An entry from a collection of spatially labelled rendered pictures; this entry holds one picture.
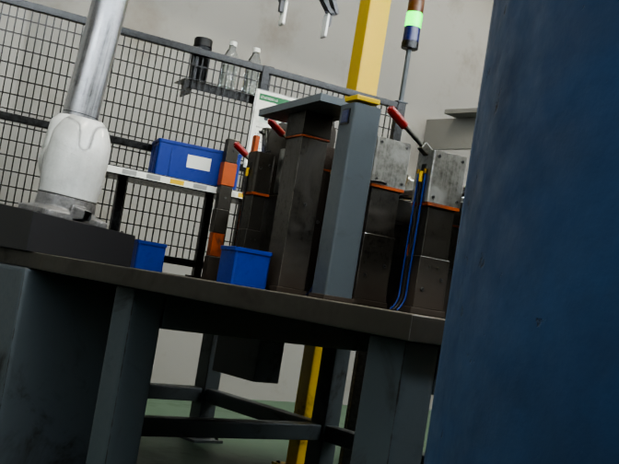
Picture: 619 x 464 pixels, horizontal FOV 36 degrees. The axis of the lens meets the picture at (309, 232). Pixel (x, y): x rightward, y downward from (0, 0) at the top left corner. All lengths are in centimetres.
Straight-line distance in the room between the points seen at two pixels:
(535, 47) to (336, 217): 167
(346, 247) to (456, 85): 525
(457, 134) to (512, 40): 634
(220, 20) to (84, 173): 340
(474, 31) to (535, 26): 705
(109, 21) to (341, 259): 108
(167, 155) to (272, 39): 278
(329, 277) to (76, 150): 80
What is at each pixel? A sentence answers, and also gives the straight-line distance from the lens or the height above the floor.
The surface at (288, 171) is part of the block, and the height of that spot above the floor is 100.
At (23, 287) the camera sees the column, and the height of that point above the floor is 61.
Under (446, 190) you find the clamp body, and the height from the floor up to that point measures 98.
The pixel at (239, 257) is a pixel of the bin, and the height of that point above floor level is 77.
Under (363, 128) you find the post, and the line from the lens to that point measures 213.
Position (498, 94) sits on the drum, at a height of 81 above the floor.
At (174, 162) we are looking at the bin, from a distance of 338.
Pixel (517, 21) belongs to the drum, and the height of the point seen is 85.
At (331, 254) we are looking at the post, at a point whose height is 80.
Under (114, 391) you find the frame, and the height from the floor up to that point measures 44.
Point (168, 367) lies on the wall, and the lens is 568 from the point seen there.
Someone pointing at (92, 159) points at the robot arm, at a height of 96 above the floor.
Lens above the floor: 70
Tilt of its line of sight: 4 degrees up
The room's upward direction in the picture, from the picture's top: 9 degrees clockwise
